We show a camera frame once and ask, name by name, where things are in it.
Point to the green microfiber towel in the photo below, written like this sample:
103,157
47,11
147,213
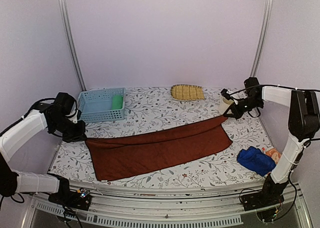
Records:
117,102

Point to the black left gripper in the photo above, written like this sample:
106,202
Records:
80,135

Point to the cream cylindrical cup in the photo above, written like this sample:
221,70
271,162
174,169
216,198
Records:
224,104

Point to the brown towel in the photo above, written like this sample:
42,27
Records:
124,157

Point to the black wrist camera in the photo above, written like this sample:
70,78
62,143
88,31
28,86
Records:
65,101
250,83

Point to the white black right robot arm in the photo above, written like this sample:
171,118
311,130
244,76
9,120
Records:
303,124

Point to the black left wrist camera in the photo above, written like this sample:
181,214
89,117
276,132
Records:
65,101

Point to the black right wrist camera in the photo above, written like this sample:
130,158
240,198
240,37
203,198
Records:
250,83

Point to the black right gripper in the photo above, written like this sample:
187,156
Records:
237,114

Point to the left aluminium frame post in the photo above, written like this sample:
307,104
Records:
71,44

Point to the aluminium front rail base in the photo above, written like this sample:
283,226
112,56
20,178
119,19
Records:
200,207

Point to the right aluminium frame post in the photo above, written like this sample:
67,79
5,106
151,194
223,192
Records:
262,37

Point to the orange patterned towel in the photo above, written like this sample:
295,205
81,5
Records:
273,155

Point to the woven bamboo tray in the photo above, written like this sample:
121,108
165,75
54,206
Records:
186,92

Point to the light blue plastic basket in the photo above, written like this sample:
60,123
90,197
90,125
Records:
95,105

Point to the blue rolled towel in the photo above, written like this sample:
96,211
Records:
255,160

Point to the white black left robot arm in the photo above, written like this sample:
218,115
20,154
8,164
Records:
28,134

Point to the aluminium frame post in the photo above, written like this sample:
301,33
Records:
71,44
262,37

